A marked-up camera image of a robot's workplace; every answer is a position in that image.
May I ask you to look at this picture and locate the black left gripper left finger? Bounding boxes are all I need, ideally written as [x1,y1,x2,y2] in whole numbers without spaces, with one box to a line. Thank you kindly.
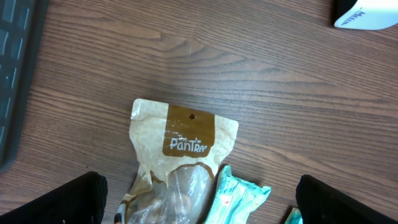
[1,171,108,224]

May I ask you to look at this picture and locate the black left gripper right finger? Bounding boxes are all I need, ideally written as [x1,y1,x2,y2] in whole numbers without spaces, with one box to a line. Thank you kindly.
[296,175,397,224]

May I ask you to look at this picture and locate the teal white carton pack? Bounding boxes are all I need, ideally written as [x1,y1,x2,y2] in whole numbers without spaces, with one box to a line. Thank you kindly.
[284,208,303,224]

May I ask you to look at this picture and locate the teal white packet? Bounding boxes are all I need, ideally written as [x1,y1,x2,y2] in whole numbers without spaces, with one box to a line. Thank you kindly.
[204,165,272,224]

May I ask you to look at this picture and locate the brown Pantree snack pouch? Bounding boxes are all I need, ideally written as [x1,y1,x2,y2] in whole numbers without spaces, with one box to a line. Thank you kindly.
[114,98,239,224]

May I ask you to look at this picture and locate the grey plastic mesh basket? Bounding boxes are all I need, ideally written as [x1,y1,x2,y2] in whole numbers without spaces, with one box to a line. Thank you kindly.
[1,0,49,172]

